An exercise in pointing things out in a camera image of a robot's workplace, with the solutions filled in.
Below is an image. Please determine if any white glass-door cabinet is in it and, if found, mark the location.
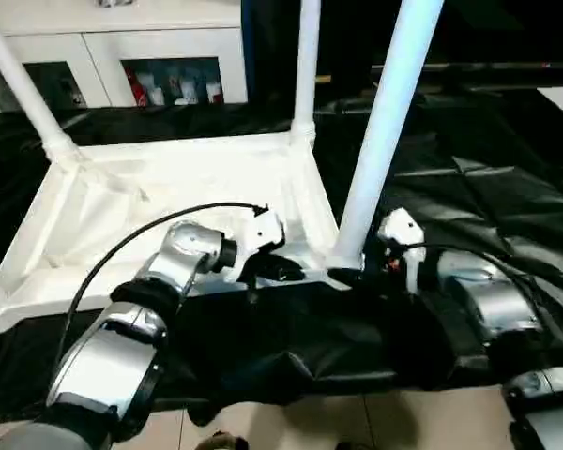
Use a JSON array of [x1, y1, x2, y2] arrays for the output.
[[0, 0, 250, 113]]

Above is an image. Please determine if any blue white printed mug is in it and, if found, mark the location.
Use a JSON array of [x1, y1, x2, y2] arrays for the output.
[[173, 77, 198, 107]]

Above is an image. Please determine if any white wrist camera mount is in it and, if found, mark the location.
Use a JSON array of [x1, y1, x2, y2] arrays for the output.
[[377, 208, 428, 294], [232, 208, 287, 282]]

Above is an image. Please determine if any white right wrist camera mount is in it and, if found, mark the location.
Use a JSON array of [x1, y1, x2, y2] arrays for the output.
[[377, 208, 428, 294]]

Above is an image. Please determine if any white plastic table top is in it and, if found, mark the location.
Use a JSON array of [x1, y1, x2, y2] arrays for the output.
[[0, 129, 363, 336]]

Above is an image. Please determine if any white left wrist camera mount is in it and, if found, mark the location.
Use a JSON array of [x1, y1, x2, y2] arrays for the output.
[[232, 208, 287, 282]]

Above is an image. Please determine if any black mat cloth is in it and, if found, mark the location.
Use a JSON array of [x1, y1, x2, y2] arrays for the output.
[[0, 91, 563, 428]]

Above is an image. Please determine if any black backdrop cloth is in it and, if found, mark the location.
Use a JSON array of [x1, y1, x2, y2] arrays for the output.
[[251, 0, 563, 95]]

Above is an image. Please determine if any dark blue vertical panel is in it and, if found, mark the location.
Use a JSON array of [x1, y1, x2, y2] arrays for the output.
[[239, 0, 254, 102]]

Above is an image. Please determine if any small brown rounded object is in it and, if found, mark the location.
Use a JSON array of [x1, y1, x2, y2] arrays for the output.
[[201, 431, 250, 450]]

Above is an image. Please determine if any red bottle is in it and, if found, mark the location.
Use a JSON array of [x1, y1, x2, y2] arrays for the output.
[[126, 69, 146, 107]]

